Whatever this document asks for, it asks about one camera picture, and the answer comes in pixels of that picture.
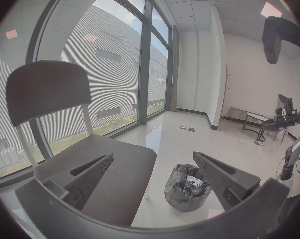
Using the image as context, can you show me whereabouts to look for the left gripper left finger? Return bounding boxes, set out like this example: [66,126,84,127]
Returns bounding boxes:
[43,153,114,211]

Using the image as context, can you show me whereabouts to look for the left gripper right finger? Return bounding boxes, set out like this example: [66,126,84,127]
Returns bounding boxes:
[193,151,261,208]

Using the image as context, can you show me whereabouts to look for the black plastic bag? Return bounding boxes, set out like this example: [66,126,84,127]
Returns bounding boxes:
[164,164,212,213]

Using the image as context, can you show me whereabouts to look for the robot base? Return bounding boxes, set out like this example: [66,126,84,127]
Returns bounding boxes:
[276,172,296,184]

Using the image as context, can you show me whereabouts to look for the crumpled white paper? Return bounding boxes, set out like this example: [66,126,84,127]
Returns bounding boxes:
[186,174,203,187]

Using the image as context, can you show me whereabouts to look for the dark chair with wooden legs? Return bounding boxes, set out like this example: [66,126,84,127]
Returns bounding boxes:
[261,122,289,142]

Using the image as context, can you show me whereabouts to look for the round table with black legs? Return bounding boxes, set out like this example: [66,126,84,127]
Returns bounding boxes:
[243,112,270,142]

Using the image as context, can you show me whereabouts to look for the grey metal bench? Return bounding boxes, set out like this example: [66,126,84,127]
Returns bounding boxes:
[229,107,250,122]

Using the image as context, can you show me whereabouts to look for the wooden coat rack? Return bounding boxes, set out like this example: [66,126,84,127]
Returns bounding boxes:
[220,65,232,121]

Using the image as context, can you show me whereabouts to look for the grey chair with white legs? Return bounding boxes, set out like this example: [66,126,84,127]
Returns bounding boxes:
[5,60,157,227]

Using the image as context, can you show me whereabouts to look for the pale grey curtain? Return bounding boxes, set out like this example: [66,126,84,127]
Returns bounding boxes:
[170,26,180,111]

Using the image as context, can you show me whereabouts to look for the window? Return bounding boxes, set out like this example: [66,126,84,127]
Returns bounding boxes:
[0,0,173,184]

